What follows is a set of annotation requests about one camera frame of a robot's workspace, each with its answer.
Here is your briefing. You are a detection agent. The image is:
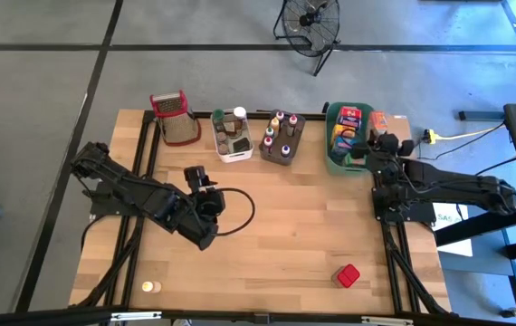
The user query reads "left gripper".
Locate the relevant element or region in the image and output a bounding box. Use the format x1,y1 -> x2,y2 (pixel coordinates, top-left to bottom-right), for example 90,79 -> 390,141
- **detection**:
171,165 -> 228,252

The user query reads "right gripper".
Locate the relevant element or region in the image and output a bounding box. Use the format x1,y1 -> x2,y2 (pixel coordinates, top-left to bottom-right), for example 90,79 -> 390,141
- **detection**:
352,129 -> 416,182

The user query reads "orange mini cereal box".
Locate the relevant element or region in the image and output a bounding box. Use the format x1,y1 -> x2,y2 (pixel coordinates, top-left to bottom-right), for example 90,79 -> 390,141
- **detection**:
368,110 -> 389,137

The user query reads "blue Frosted Flakes box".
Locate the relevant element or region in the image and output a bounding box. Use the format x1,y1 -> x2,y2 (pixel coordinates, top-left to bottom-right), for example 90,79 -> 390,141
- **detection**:
335,116 -> 362,130

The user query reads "red mini cereal box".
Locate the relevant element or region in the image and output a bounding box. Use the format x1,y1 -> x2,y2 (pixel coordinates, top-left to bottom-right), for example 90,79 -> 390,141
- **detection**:
338,105 -> 363,120

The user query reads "yellow mini cereal box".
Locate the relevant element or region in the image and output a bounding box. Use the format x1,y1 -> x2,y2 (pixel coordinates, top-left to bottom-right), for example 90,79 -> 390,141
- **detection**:
331,124 -> 358,140

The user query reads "blue Rice Krispies box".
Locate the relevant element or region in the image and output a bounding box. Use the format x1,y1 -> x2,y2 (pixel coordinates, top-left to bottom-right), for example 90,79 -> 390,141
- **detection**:
330,136 -> 357,158

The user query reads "green black pepper tin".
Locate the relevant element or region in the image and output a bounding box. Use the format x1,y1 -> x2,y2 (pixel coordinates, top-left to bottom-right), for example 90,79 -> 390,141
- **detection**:
233,137 -> 253,154

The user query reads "white-lidded spice jar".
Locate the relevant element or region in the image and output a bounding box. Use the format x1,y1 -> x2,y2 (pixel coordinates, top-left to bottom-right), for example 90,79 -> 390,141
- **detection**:
233,106 -> 249,130

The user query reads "red spice tin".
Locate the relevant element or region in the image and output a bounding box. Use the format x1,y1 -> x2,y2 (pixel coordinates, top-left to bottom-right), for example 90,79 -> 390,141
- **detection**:
331,263 -> 362,290

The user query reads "white plastic bin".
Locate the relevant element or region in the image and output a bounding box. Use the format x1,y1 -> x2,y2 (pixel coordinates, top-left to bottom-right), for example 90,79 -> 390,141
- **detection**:
209,107 -> 255,164

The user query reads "green plastic bin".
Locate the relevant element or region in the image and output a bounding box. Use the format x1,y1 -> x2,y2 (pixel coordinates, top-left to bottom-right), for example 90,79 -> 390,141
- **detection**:
324,101 -> 377,177

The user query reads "grey plastic bin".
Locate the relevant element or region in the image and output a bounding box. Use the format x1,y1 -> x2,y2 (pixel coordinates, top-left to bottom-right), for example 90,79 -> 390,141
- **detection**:
258,110 -> 308,167

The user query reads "grey metal bar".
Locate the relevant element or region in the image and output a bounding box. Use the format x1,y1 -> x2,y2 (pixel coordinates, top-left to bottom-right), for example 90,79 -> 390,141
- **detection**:
459,110 -> 506,122

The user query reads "white paper sheet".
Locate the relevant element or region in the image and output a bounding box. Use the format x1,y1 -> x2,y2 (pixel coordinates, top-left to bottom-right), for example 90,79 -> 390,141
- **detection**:
434,203 -> 474,257

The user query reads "black floor fan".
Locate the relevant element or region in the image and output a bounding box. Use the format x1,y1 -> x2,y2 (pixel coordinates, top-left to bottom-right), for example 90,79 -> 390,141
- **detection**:
272,0 -> 341,77

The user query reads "black crossbar with silver brackets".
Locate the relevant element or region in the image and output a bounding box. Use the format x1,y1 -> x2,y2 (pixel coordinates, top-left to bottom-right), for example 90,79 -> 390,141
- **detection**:
0,305 -> 516,326

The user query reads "yellow extension cord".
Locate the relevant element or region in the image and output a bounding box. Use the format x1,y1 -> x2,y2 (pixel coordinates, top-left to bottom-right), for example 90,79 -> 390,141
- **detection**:
423,120 -> 508,146

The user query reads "black table frame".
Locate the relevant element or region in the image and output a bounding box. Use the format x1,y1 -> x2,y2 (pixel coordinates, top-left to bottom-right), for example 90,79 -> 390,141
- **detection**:
70,110 -> 452,318

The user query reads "black cable bundle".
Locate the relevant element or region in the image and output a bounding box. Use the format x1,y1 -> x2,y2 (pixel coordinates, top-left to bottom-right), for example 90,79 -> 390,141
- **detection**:
74,216 -> 147,310
384,224 -> 450,316

